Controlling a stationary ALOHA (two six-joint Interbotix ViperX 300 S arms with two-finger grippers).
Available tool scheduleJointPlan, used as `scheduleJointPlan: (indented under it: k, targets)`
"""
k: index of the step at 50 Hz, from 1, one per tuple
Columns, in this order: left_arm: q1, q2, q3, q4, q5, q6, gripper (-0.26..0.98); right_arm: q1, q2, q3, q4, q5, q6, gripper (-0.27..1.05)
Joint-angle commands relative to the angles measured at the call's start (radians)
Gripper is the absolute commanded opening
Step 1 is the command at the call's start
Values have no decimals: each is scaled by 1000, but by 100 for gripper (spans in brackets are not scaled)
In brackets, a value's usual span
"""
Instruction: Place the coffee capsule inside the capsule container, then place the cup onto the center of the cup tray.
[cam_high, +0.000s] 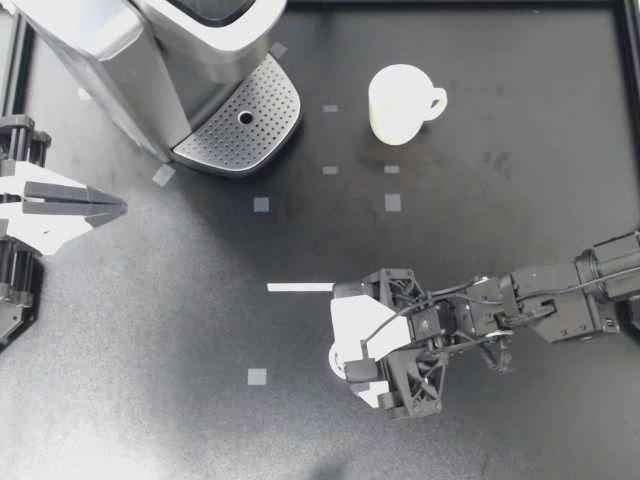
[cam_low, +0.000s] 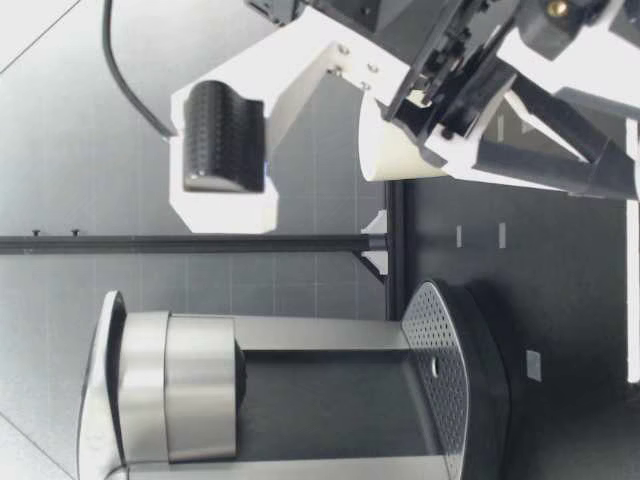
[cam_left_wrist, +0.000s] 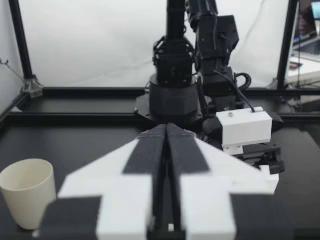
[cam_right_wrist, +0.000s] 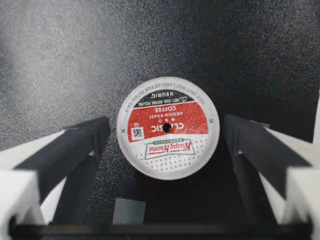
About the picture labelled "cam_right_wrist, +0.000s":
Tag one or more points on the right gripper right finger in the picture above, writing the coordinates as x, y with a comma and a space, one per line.
260, 150

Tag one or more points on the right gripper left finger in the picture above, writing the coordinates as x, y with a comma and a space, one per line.
75, 150

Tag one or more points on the coffee capsule with red lid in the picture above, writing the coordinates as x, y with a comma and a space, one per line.
168, 128

